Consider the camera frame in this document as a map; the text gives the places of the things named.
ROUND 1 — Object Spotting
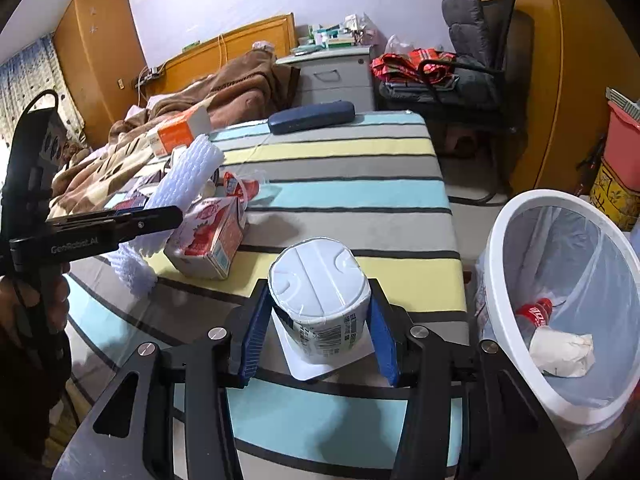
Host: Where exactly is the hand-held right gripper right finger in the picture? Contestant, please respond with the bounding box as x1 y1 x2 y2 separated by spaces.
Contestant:
367 280 581 480

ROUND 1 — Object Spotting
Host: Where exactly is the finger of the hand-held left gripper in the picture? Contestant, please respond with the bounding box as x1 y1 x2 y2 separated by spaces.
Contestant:
47 205 183 241

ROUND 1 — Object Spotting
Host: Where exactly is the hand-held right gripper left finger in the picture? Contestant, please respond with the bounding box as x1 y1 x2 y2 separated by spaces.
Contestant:
60 280 273 480

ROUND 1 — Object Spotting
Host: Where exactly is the white foam fruit net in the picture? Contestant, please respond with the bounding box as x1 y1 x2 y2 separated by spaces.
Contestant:
107 132 226 296

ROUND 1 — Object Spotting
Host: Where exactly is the pink strawberry milk carton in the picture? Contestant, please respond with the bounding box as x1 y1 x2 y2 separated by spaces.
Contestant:
164 196 249 281

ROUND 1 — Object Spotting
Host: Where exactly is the white printed paper cup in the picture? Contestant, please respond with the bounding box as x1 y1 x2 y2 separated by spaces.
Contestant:
268 237 376 381

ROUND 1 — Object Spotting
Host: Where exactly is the white trash bin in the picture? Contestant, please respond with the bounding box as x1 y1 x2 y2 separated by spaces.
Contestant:
472 189 640 456

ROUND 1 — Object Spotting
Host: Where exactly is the person's left forearm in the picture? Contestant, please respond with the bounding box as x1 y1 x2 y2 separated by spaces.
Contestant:
0 330 73 461

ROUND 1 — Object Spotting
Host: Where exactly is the person's left hand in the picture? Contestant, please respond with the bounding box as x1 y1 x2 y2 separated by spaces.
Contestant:
0 265 72 346

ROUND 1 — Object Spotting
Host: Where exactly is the red white wrapper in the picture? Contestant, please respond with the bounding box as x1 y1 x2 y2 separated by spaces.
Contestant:
107 185 161 213

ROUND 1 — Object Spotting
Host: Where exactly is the patterned curtain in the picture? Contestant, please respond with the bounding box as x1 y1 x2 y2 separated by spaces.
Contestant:
0 32 86 171

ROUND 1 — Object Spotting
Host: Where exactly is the orange and white box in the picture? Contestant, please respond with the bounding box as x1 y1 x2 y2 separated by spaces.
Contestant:
147 107 213 158

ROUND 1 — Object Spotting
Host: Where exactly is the red snack packet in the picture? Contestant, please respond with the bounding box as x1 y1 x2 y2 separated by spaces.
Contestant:
222 170 261 206

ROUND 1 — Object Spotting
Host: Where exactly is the wooden wardrobe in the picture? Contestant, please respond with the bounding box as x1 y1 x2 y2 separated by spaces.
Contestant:
52 0 148 146

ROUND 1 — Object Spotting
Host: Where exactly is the striped mattress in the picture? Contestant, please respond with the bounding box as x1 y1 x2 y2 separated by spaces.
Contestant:
50 110 471 466

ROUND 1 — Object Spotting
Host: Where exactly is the red label bottle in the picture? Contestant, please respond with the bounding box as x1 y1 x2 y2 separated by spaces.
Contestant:
515 297 556 356

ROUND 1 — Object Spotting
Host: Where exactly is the brown blanket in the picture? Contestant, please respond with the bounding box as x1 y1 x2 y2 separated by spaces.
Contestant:
50 50 301 211

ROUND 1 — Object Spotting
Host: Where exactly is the dark blue glasses case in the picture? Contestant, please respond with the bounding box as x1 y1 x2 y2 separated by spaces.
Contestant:
267 101 356 135

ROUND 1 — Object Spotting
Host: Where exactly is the wooden headboard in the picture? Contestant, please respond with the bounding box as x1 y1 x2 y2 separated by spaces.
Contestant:
135 12 297 106

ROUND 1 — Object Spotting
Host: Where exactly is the pink plastic stool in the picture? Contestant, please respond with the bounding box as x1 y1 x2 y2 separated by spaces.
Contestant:
448 130 483 155

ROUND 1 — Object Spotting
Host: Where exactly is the clear bin liner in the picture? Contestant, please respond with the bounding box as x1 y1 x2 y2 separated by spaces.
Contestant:
475 205 640 411

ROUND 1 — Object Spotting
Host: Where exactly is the grey drawer cabinet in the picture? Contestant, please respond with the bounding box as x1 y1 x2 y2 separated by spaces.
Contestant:
275 42 377 113

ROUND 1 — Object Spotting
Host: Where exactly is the clutter of small boxes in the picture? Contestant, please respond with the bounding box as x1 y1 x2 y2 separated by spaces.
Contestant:
295 12 376 53

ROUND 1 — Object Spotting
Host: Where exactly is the yellow floral box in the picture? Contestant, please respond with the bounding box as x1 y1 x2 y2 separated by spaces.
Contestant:
587 157 640 233

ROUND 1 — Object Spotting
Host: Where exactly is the red plaid bag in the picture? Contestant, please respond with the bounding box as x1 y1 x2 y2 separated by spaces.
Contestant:
370 47 458 88

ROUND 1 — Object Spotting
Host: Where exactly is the black red long tool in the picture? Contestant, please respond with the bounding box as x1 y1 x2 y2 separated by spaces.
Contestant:
575 132 608 196

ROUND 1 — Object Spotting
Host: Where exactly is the black office chair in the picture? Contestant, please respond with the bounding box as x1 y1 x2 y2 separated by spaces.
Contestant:
377 0 531 201

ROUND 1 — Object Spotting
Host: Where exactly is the white plastic bag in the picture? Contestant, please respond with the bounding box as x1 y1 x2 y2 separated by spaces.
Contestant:
385 34 416 56

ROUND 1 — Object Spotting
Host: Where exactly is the pink plastic storage box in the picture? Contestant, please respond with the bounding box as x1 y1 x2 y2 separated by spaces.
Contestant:
602 100 640 171

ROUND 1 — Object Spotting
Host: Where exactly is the wooden door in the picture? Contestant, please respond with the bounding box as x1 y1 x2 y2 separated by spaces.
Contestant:
470 0 636 196

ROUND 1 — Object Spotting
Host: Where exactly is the patterned flat box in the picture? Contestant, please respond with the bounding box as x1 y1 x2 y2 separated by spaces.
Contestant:
605 86 640 116

